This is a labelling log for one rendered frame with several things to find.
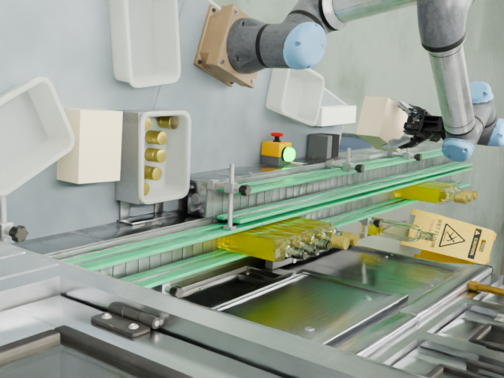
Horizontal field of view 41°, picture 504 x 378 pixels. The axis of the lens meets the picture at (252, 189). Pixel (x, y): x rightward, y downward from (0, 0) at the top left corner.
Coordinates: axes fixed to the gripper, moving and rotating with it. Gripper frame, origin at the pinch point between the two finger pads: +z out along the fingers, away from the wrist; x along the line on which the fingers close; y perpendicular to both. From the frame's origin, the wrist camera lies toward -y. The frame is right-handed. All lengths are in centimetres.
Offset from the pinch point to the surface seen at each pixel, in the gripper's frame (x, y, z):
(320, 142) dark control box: 4.5, -13.7, 29.8
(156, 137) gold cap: 26, 63, 29
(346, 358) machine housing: 56, 130, -66
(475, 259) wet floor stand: 6, -302, 58
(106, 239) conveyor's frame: 53, 75, 23
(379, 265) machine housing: 40.6, -22.3, 2.1
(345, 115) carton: -9.1, -25.1, 29.5
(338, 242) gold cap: 39.3, 20.7, -4.5
